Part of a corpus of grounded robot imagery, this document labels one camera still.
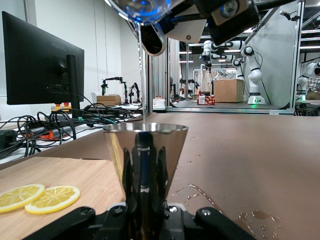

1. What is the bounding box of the cardboard box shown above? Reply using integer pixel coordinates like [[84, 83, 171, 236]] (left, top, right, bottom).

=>
[[213, 78, 245, 103], [96, 94, 123, 106]]

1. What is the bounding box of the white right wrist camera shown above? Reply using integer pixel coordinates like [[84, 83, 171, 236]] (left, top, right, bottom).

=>
[[139, 17, 208, 58]]

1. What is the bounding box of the black computer monitor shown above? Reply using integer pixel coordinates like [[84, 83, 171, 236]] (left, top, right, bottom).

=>
[[1, 11, 85, 118]]

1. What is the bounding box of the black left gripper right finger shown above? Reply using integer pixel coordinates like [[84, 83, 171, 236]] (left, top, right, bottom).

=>
[[164, 203, 256, 240]]

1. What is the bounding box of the brown table cover sheet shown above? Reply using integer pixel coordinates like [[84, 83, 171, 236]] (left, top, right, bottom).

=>
[[0, 112, 320, 240]]

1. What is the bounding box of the person in plaid shirt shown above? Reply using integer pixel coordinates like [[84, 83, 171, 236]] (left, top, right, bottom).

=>
[[306, 67, 320, 101]]

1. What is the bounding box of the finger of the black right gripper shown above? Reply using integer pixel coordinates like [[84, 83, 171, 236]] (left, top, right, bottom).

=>
[[194, 0, 261, 46]]

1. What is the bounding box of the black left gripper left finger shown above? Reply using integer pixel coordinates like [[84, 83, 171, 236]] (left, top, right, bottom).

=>
[[23, 202, 131, 240]]

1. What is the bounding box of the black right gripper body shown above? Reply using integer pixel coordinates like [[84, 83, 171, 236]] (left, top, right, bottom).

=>
[[253, 0, 298, 12]]

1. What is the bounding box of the tangled black cables pile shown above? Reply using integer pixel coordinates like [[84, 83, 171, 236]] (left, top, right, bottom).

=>
[[0, 109, 143, 161]]

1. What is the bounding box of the wooden cutting board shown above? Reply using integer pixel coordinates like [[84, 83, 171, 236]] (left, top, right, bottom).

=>
[[0, 156, 126, 240]]

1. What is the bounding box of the red snack box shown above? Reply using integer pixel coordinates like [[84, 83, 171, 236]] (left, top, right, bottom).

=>
[[196, 94, 216, 106]]

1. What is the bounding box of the lemon slice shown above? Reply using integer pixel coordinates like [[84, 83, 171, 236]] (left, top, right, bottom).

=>
[[24, 185, 81, 216], [0, 183, 46, 214]]

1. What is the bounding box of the clear glass measuring cup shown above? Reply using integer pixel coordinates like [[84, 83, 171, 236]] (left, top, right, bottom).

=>
[[106, 0, 173, 27]]

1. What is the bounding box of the steel double jigger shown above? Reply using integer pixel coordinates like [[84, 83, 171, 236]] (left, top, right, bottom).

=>
[[102, 122, 190, 240]]

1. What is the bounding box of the aluminium frame post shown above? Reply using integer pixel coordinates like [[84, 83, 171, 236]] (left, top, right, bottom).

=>
[[289, 0, 306, 116], [146, 53, 155, 115]]

